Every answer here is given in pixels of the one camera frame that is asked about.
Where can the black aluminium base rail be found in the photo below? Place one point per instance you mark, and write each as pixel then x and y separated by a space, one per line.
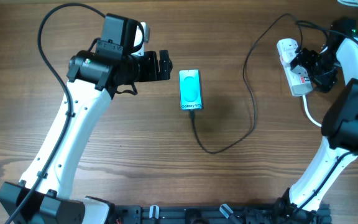
pixel 259 214

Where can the white charger plug adapter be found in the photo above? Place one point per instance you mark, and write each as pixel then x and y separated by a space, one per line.
pixel 287 56

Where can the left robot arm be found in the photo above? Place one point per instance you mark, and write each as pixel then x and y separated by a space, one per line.
pixel 118 57

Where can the smartphone with teal screen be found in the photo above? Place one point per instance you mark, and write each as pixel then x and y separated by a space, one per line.
pixel 190 90

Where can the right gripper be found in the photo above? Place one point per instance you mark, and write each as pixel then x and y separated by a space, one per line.
pixel 325 83

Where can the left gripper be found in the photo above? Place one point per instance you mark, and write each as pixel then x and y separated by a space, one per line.
pixel 151 73

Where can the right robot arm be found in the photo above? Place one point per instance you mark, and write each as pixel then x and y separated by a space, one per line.
pixel 339 129

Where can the white power strip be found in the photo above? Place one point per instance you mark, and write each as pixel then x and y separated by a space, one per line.
pixel 298 80

